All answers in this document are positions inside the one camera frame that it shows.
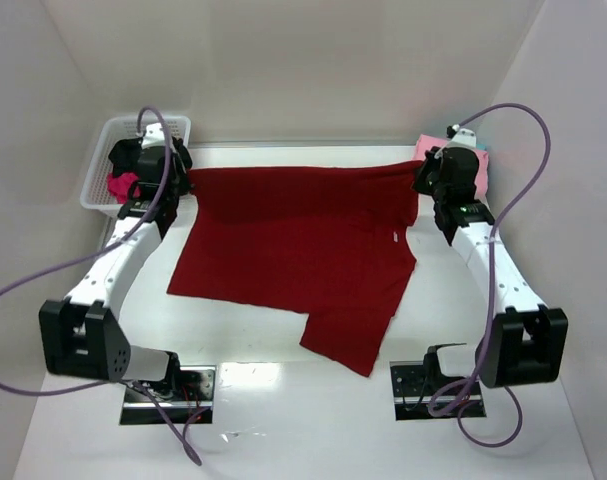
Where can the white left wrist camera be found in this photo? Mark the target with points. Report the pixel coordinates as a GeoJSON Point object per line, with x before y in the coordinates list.
{"type": "Point", "coordinates": [155, 136]}

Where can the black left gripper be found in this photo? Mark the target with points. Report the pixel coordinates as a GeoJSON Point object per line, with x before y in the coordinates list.
{"type": "Point", "coordinates": [184, 163]}

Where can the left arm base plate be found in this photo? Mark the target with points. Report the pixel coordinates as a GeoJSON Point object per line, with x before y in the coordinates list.
{"type": "Point", "coordinates": [191, 394]}

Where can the white plastic basket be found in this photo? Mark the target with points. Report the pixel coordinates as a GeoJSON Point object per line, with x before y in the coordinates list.
{"type": "Point", "coordinates": [94, 193]}

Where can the folded pink t shirt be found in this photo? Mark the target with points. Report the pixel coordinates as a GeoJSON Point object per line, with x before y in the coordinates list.
{"type": "Point", "coordinates": [426, 142]}

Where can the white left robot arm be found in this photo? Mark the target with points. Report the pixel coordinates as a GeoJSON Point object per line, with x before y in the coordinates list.
{"type": "Point", "coordinates": [81, 335]}

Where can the dark red t shirt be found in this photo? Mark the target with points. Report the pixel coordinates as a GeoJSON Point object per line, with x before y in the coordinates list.
{"type": "Point", "coordinates": [326, 242]}

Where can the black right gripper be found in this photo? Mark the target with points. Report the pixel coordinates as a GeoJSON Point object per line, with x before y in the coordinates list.
{"type": "Point", "coordinates": [424, 175]}

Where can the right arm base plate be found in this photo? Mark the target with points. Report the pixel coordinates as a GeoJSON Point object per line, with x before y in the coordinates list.
{"type": "Point", "coordinates": [412, 391]}

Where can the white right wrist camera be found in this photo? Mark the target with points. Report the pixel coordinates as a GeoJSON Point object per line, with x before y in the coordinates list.
{"type": "Point", "coordinates": [458, 136]}

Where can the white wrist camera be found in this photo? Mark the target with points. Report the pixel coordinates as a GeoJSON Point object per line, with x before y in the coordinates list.
{"type": "Point", "coordinates": [155, 136]}
{"type": "Point", "coordinates": [458, 136]}

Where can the magenta t shirt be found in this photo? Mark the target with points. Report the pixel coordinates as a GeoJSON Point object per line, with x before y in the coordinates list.
{"type": "Point", "coordinates": [119, 186]}

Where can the black t shirt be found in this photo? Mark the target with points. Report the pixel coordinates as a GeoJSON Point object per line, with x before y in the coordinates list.
{"type": "Point", "coordinates": [124, 156]}

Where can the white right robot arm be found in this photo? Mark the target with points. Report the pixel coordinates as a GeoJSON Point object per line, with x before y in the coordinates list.
{"type": "Point", "coordinates": [524, 339]}

